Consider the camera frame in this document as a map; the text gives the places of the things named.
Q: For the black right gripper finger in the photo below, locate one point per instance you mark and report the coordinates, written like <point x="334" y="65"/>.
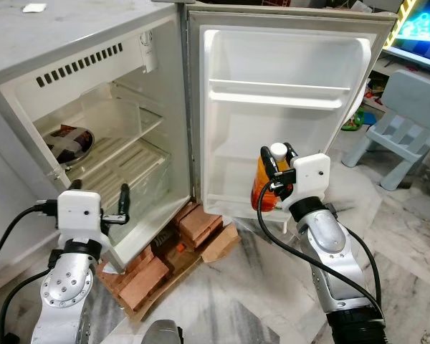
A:
<point x="277" y="195"/>
<point x="269" y="161"/>

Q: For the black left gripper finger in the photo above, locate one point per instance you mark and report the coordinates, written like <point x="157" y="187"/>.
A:
<point x="75" y="185"/>
<point x="124" y="204"/>

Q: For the orange bottle with white cap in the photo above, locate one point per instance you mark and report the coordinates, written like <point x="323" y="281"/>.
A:
<point x="261" y="188"/>

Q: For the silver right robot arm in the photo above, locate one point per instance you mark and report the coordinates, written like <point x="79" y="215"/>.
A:
<point x="330" y="244"/>

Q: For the clear glass fridge shelf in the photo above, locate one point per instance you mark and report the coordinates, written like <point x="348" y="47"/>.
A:
<point x="122" y="118"/>

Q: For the fridge door with white lining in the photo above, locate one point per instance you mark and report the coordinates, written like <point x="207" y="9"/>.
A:
<point x="272" y="64"/>

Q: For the grey mini fridge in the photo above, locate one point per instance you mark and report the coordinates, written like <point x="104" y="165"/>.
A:
<point x="72" y="36"/>

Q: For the clear plastic crisper drawer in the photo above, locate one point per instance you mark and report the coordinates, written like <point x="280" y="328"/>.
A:
<point x="140" y="179"/>

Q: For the red clay brick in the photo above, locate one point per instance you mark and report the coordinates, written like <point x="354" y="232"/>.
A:
<point x="204" y="229"/>
<point x="186" y="213"/>
<point x="118" y="269"/>
<point x="147" y="279"/>

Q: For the green toy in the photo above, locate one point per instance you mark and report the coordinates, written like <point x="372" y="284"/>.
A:
<point x="353" y="122"/>

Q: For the light blue child's chair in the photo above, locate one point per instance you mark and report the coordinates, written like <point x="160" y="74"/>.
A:
<point x="405" y="132"/>

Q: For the white thermostat housing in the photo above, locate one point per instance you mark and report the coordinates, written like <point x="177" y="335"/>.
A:
<point x="149" y="54"/>

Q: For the small white paper slip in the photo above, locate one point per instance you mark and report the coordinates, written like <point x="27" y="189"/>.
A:
<point x="34" y="8"/>

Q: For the screen with bright blue picture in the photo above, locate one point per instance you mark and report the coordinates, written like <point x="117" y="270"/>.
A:
<point x="426" y="25"/>

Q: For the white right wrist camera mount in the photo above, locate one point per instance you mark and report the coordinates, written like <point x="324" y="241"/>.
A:
<point x="312" y="179"/>

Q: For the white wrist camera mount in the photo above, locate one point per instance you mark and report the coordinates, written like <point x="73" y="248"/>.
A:
<point x="312" y="179"/>
<point x="79" y="215"/>

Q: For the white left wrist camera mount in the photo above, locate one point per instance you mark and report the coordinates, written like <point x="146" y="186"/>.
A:
<point x="79" y="215"/>

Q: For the white door shelf rail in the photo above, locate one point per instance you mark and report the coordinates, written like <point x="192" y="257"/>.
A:
<point x="279" y="93"/>

